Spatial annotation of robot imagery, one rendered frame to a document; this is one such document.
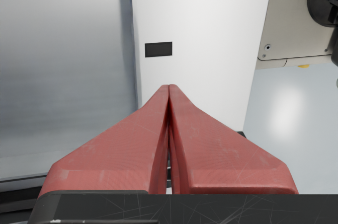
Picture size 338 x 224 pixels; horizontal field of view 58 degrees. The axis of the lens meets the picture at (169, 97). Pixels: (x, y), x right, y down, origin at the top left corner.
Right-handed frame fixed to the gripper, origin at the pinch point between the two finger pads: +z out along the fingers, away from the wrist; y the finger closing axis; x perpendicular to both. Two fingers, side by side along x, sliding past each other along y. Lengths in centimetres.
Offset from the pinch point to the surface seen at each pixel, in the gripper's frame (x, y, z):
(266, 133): 111, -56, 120
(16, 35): 4.4, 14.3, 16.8
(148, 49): 7.1, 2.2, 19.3
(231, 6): 3.1, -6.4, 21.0
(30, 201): 26.3, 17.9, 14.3
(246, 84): 13.1, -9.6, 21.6
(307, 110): 98, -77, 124
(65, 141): 18.3, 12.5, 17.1
